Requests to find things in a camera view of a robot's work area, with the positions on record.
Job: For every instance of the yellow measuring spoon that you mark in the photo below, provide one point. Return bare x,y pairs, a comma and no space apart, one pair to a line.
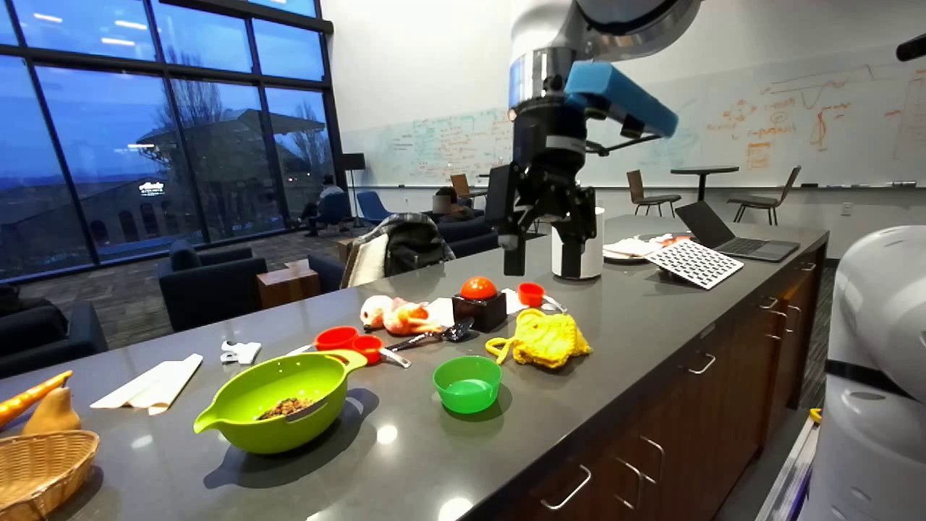
347,359

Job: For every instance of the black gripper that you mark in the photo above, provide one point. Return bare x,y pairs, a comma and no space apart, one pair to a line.
550,175

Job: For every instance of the lime green colander bowl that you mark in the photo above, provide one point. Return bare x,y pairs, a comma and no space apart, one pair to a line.
277,408

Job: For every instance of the white paper towel roll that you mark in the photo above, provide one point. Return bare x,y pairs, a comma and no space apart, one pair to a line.
562,252

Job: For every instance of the black armchair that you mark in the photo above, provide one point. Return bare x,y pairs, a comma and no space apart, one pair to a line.
213,291

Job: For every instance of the black backpack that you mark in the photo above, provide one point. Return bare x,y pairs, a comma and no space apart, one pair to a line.
418,248

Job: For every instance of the orange toy tomato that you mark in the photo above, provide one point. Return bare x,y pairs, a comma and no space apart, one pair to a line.
479,287

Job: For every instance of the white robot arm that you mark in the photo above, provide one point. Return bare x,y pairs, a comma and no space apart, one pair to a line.
536,78

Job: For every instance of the small green bowl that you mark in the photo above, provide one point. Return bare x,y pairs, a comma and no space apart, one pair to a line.
468,390

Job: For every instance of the red measuring cups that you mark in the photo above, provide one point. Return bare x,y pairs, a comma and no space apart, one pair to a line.
347,342

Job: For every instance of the blue chair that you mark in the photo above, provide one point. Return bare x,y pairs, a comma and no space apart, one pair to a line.
371,206

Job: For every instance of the blue wrist camera box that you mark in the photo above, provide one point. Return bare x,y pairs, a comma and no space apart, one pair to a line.
624,96

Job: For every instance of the dark wooden counter cabinet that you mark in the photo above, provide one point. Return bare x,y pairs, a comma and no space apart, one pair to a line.
696,405

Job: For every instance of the white plates stack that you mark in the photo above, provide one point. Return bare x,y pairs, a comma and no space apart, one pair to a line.
631,251

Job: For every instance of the black cube box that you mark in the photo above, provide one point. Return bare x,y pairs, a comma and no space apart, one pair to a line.
481,313

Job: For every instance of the black overhead fixture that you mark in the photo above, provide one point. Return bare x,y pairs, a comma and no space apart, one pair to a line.
913,47

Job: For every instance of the round dark table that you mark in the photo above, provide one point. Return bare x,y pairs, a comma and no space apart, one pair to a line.
705,175

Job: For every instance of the seated person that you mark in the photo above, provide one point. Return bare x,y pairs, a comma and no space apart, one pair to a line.
329,204

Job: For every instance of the brown food pieces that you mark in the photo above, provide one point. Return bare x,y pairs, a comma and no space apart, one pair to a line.
285,408

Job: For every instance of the white keyboard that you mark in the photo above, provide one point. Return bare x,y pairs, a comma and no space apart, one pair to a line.
696,265

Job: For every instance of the white paper packet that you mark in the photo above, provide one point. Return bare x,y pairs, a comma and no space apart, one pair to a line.
148,382

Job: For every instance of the yellow crocheted cloth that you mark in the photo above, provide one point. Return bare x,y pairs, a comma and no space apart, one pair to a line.
544,340

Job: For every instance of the dark open laptop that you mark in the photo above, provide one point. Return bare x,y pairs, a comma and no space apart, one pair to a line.
740,240

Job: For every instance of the small red cup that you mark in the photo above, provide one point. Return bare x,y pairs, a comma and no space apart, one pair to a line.
530,294

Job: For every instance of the dark sofa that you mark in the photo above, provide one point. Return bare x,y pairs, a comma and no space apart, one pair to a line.
44,337

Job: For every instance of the white orange plush toy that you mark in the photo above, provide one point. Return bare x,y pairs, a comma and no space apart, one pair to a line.
392,313

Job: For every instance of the brown chair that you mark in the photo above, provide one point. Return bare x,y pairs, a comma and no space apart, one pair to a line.
767,201
650,194

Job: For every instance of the large glass window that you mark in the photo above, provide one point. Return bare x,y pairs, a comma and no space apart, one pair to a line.
117,135

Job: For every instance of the wooden side table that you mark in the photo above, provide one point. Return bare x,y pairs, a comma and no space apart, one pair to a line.
287,285

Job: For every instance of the wicker basket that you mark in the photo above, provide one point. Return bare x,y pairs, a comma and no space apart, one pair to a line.
38,473

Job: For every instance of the tan wooden piece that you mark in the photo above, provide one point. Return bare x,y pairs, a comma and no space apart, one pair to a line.
52,414

